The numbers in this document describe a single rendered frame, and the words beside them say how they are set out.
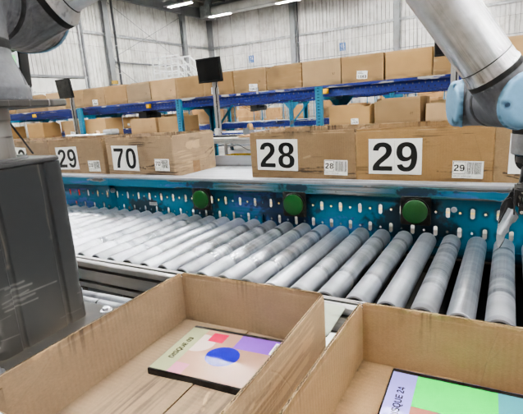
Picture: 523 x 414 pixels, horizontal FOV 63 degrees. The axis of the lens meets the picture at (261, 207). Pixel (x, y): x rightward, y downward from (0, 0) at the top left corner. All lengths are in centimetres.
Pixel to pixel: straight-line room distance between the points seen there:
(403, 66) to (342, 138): 462
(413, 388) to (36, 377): 48
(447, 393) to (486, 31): 53
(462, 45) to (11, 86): 72
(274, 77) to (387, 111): 181
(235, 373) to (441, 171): 92
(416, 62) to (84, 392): 562
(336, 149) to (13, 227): 98
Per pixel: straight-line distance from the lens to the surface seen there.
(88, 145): 215
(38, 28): 99
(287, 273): 103
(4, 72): 83
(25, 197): 82
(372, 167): 140
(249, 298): 75
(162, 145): 182
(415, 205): 131
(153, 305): 77
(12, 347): 85
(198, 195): 164
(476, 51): 79
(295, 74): 647
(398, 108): 574
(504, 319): 88
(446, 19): 78
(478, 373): 67
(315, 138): 145
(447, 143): 135
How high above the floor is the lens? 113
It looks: 13 degrees down
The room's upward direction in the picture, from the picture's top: 4 degrees counter-clockwise
